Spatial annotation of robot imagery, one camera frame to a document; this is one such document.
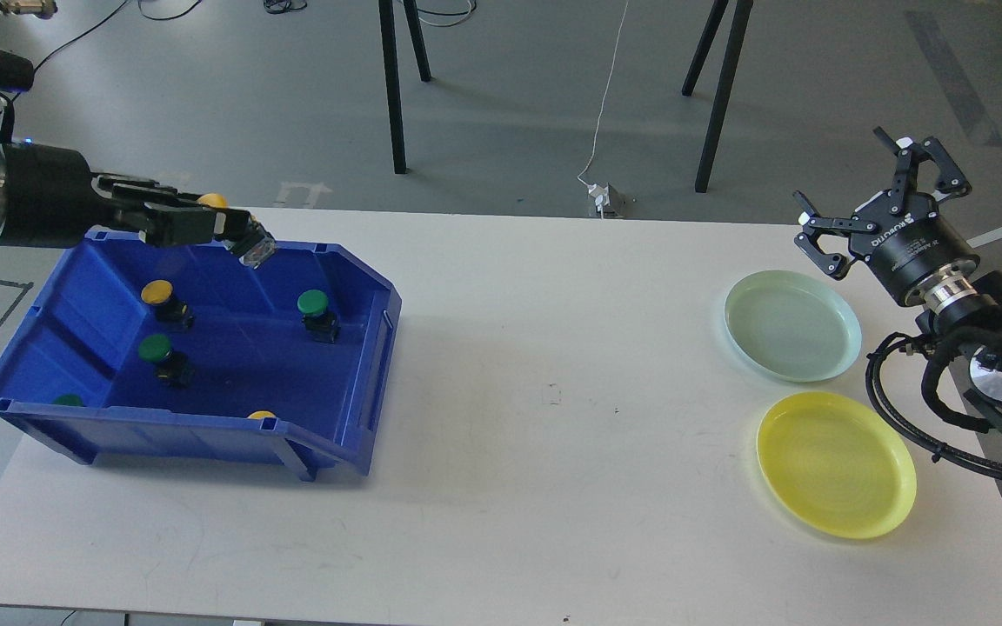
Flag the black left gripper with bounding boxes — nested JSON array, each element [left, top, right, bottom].
[[0, 143, 277, 267]]

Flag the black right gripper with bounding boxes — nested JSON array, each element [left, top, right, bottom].
[[792, 127, 982, 308]]

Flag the green push button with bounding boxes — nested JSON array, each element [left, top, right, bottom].
[[296, 289, 339, 343], [137, 333, 194, 389]]

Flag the yellow push button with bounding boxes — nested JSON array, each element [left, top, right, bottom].
[[196, 193, 230, 211]]

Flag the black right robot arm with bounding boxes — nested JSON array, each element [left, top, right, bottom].
[[794, 128, 1002, 481]]

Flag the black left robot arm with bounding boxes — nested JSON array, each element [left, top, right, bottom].
[[0, 1, 278, 269]]

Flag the yellow button back left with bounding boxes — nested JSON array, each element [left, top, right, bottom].
[[139, 280, 195, 331]]

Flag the pale green plate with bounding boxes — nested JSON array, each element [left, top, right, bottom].
[[721, 270, 863, 383]]

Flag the green button bin corner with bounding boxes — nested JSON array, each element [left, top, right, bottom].
[[51, 395, 86, 407]]

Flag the yellow plate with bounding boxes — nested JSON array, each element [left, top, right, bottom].
[[756, 392, 918, 540]]

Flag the blue plastic bin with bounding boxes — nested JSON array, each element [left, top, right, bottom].
[[0, 231, 402, 481]]

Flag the black tripod legs right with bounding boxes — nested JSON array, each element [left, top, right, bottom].
[[681, 1, 755, 194]]

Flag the black tripod legs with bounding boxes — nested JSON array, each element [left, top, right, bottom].
[[681, 1, 755, 194], [377, 1, 432, 176]]

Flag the white power adapter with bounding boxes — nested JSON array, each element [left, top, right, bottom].
[[585, 183, 621, 219]]

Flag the black tripod legs left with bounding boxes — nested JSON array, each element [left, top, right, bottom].
[[377, 1, 432, 176]]

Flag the black floor cable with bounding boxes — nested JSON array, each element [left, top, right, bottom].
[[31, 0, 204, 75]]

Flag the white cable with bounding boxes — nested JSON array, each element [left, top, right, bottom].
[[576, 0, 631, 186]]

